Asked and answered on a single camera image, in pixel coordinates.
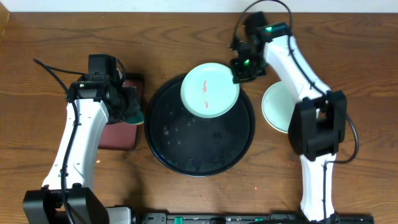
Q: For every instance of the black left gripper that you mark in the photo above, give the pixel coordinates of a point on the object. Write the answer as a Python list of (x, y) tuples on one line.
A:
[(131, 94)]

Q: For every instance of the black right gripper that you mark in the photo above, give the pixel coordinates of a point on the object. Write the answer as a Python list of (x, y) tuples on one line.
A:
[(237, 75)]

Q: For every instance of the green sponge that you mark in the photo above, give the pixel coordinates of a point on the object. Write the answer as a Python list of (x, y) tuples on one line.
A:
[(135, 118)]

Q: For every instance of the light blue plate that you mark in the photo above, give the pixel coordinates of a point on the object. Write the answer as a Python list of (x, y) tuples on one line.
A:
[(278, 106)]

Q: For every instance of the pale green plate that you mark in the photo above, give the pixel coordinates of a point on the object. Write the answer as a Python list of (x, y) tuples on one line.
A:
[(208, 91)]

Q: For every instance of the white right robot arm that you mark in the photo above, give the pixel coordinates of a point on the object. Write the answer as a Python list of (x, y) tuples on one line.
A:
[(317, 125)]

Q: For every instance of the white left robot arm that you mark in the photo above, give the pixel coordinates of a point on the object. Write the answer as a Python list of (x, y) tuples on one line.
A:
[(66, 195)]

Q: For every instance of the dark red rectangular tray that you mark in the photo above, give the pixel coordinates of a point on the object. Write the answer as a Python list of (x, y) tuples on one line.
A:
[(122, 136)]

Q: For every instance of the black round tray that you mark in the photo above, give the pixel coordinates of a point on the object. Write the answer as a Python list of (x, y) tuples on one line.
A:
[(196, 146)]

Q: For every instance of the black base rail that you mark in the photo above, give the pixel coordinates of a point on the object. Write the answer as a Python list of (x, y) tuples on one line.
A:
[(163, 218)]

